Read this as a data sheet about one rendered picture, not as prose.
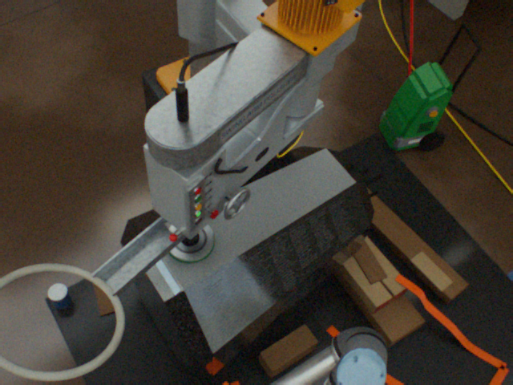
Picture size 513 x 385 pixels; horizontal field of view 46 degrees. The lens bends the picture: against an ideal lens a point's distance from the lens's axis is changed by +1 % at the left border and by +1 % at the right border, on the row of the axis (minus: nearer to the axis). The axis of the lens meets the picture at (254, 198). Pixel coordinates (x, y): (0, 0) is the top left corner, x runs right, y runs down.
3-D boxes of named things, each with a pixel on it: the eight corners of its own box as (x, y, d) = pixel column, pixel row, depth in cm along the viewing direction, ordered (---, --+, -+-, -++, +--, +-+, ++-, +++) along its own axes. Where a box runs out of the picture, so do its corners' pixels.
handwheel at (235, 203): (233, 190, 249) (234, 169, 236) (251, 204, 245) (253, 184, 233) (208, 212, 242) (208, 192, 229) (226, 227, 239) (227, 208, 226)
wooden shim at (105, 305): (91, 277, 343) (90, 276, 342) (108, 272, 346) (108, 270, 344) (100, 316, 331) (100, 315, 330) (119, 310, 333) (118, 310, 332)
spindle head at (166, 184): (212, 160, 259) (213, 90, 222) (250, 190, 252) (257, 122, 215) (151, 212, 243) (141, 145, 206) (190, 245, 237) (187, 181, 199)
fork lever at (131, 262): (211, 171, 261) (211, 164, 257) (244, 196, 255) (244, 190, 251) (86, 274, 229) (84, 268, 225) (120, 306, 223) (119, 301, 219)
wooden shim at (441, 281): (409, 261, 354) (409, 259, 353) (421, 252, 358) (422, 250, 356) (441, 292, 344) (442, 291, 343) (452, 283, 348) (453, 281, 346)
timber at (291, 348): (270, 378, 319) (272, 371, 308) (257, 359, 324) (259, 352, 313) (315, 349, 329) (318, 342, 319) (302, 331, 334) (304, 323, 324)
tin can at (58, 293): (59, 290, 338) (54, 280, 327) (74, 297, 336) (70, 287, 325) (49, 305, 333) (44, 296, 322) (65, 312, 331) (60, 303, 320)
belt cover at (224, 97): (304, 17, 248) (311, -18, 234) (353, 47, 240) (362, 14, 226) (132, 149, 206) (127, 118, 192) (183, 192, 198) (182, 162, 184)
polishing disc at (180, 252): (223, 248, 262) (223, 246, 261) (179, 269, 255) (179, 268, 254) (199, 212, 272) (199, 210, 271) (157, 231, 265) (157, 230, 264)
